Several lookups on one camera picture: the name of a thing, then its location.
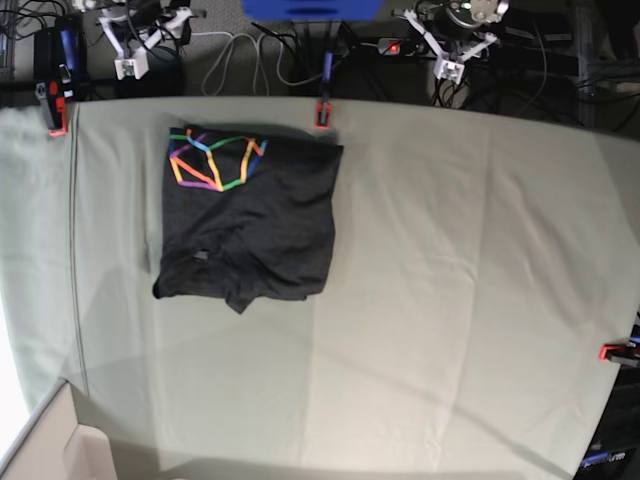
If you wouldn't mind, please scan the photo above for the beige cardboard box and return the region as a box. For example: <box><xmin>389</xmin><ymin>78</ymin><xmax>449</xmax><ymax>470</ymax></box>
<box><xmin>1</xmin><ymin>379</ymin><xmax>117</xmax><ymax>480</ymax></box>

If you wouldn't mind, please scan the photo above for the blue plastic box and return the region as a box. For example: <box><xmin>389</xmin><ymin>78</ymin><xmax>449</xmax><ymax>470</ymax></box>
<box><xmin>242</xmin><ymin>0</ymin><xmax>382</xmax><ymax>21</ymax></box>

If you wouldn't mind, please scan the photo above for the white cable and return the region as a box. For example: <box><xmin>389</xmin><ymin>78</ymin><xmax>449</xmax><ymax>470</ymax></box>
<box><xmin>189</xmin><ymin>29</ymin><xmax>325</xmax><ymax>97</ymax></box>

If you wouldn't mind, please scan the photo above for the black t-shirt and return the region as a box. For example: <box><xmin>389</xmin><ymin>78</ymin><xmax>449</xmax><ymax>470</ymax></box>
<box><xmin>152</xmin><ymin>125</ymin><xmax>344</xmax><ymax>314</ymax></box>

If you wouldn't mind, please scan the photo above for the middle black orange clamp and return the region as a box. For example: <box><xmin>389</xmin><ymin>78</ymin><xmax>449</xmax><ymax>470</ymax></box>
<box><xmin>315</xmin><ymin>51</ymin><xmax>333</xmax><ymax>129</ymax></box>

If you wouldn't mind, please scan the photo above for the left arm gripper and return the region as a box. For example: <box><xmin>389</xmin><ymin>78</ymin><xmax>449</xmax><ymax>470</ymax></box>
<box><xmin>392</xmin><ymin>0</ymin><xmax>509</xmax><ymax>83</ymax></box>

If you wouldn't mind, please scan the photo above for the left black orange clamp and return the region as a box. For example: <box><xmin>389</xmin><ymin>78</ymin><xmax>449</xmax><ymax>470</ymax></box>
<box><xmin>33</xmin><ymin>15</ymin><xmax>87</xmax><ymax>136</ymax></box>

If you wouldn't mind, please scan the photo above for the round black stool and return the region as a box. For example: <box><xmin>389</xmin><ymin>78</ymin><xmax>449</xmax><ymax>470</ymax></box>
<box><xmin>114</xmin><ymin>46</ymin><xmax>186</xmax><ymax>99</ymax></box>

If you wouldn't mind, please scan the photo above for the light green table cloth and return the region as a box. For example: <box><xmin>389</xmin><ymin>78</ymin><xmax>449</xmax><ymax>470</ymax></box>
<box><xmin>1</xmin><ymin>97</ymin><xmax>639</xmax><ymax>479</ymax></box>

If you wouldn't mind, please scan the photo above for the black power strip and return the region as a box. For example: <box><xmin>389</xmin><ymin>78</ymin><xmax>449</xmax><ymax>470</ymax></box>
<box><xmin>375</xmin><ymin>37</ymin><xmax>436</xmax><ymax>63</ymax></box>

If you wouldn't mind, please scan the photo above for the black orange clamp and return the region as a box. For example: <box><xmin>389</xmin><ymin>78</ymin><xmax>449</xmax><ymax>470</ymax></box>
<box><xmin>315</xmin><ymin>51</ymin><xmax>333</xmax><ymax>129</ymax></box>
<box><xmin>33</xmin><ymin>15</ymin><xmax>87</xmax><ymax>136</ymax></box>
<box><xmin>599</xmin><ymin>324</ymin><xmax>639</xmax><ymax>368</ymax></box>

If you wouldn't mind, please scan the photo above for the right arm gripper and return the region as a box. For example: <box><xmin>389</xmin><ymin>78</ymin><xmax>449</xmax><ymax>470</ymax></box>
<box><xmin>72</xmin><ymin>0</ymin><xmax>206</xmax><ymax>80</ymax></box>

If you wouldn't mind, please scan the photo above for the right black orange clamp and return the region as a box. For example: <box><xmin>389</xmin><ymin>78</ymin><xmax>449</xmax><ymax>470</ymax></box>
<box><xmin>599</xmin><ymin>324</ymin><xmax>639</xmax><ymax>368</ymax></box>

